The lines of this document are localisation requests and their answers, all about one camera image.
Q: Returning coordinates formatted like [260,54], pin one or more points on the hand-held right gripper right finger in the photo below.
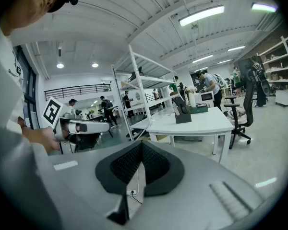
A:
[194,200]

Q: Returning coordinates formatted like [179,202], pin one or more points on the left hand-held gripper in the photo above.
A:
[52,111]

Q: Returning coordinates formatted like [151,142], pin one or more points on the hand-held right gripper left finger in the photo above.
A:
[86,176]

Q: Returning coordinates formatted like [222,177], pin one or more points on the grey two-slot holder box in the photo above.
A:
[183,119]

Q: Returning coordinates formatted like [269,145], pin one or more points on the black and silver remote control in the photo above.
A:
[179,103]

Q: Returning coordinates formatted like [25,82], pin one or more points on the person's left forearm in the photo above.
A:
[38,138]

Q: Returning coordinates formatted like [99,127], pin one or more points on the dark green box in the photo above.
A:
[199,109]

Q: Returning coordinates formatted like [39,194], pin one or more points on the black balcony railing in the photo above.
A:
[79,90]

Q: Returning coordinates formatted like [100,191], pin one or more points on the white power strip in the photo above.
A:
[132,192]

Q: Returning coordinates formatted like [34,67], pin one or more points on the round ceiling light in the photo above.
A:
[94,65]
[60,65]

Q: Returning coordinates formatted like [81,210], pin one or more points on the white metal shelf rack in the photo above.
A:
[144,80]

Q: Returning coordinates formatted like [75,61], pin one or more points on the beige checked cloth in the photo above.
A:
[232,114]

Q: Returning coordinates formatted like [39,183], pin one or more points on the white vase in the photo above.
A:
[192,100]

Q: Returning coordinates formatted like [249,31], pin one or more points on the white microwave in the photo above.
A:
[205,96]

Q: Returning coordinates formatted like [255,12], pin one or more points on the person's white shirt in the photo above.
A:
[2,80]

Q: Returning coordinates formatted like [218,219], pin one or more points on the black mesh office chair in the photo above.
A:
[248,104]

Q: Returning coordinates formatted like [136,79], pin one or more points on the long ceiling light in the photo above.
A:
[201,15]
[236,48]
[264,7]
[202,59]

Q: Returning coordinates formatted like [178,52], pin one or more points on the white low cabinet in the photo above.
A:
[286,98]

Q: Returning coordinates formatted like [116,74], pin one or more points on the person's head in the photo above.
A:
[26,3]

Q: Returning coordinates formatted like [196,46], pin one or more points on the white wall shelf unit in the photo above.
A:
[283,66]

